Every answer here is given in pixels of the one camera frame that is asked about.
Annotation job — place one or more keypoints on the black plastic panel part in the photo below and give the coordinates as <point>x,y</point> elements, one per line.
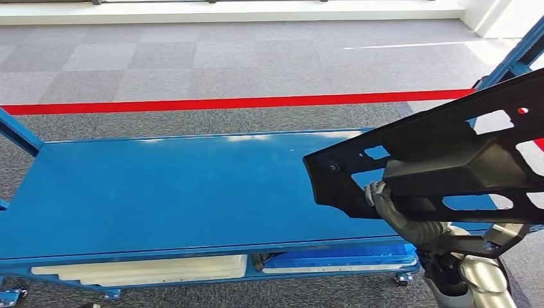
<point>425,140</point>

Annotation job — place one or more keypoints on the blue metal shelf rack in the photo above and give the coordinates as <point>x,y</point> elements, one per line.
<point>10,295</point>
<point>170,191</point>

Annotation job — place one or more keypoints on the red barrier belt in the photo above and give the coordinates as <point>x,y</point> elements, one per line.
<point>212,103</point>

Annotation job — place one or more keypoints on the blue plastic crate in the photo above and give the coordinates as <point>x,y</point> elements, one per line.
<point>340,255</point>

